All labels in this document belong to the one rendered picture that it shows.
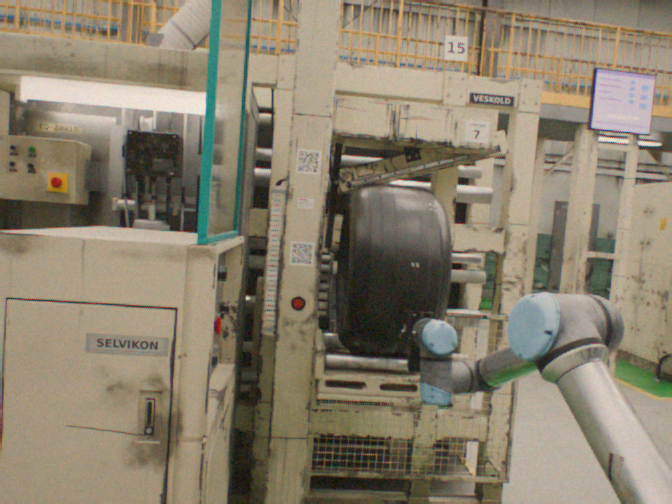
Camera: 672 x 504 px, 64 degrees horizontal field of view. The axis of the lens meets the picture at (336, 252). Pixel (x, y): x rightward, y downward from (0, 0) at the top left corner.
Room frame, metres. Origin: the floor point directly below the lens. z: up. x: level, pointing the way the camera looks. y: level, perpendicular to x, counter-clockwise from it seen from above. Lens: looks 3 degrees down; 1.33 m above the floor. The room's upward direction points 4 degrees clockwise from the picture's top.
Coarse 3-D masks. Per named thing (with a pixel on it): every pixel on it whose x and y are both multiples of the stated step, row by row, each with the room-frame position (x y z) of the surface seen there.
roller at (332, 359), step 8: (328, 352) 1.67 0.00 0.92; (336, 352) 1.68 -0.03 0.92; (328, 360) 1.65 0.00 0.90; (336, 360) 1.65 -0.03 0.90; (344, 360) 1.65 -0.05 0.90; (352, 360) 1.66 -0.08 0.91; (360, 360) 1.66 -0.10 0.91; (368, 360) 1.66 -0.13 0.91; (376, 360) 1.66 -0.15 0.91; (384, 360) 1.67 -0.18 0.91; (392, 360) 1.67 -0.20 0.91; (400, 360) 1.67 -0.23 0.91; (368, 368) 1.67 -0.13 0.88; (376, 368) 1.67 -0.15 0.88; (384, 368) 1.67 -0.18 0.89; (392, 368) 1.67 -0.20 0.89; (400, 368) 1.67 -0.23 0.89
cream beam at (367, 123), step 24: (336, 96) 1.99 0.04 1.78; (336, 120) 1.99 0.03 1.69; (360, 120) 1.99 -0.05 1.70; (384, 120) 2.00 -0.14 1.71; (408, 120) 2.01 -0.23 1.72; (432, 120) 2.01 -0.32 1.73; (456, 120) 2.02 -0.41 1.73; (480, 120) 2.03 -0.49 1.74; (360, 144) 2.15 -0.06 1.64; (384, 144) 2.10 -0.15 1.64; (408, 144) 2.06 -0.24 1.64; (432, 144) 2.02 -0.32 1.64; (456, 144) 2.02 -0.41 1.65; (480, 144) 2.03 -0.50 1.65
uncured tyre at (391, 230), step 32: (352, 192) 1.78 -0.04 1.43; (384, 192) 1.68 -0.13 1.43; (416, 192) 1.70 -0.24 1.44; (352, 224) 1.64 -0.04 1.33; (384, 224) 1.58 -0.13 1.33; (416, 224) 1.59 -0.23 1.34; (448, 224) 1.65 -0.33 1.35; (352, 256) 1.59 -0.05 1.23; (384, 256) 1.54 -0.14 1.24; (416, 256) 1.55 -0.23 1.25; (448, 256) 1.59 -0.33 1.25; (352, 288) 1.57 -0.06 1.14; (384, 288) 1.53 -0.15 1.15; (416, 288) 1.54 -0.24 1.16; (448, 288) 1.58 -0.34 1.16; (352, 320) 1.60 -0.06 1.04; (384, 320) 1.56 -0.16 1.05; (352, 352) 1.72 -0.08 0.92; (384, 352) 1.67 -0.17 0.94
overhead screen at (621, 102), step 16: (592, 80) 4.98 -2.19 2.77; (608, 80) 4.96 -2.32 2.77; (624, 80) 4.98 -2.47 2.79; (640, 80) 5.01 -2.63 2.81; (592, 96) 4.95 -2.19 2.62; (608, 96) 4.96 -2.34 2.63; (624, 96) 4.99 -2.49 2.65; (640, 96) 5.01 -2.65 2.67; (592, 112) 4.94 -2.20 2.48; (608, 112) 4.96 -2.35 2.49; (624, 112) 4.99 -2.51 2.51; (640, 112) 5.01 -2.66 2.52; (592, 128) 4.95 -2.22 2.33; (608, 128) 4.97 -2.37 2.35; (624, 128) 4.99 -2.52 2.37; (640, 128) 5.01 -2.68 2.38
